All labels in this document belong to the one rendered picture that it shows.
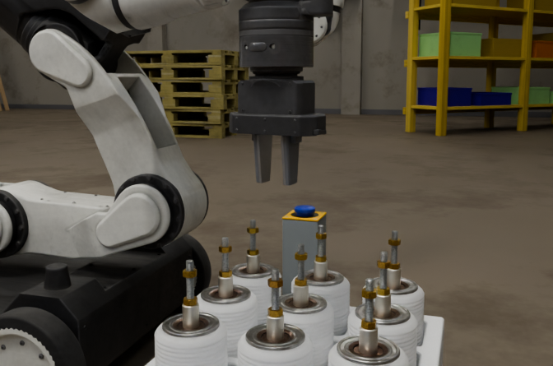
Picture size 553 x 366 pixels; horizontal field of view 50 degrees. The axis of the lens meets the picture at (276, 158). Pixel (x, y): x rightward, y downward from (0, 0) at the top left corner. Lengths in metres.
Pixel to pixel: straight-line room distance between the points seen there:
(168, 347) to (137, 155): 0.46
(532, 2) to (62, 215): 6.28
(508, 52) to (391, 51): 3.03
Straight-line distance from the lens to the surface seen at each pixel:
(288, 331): 0.80
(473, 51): 6.53
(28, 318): 1.06
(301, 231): 1.13
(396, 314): 0.87
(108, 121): 1.17
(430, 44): 6.48
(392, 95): 9.57
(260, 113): 0.70
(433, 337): 0.99
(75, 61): 1.17
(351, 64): 9.48
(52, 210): 1.28
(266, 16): 0.68
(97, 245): 1.19
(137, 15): 0.79
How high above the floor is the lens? 0.58
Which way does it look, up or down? 8 degrees down
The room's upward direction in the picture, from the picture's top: straight up
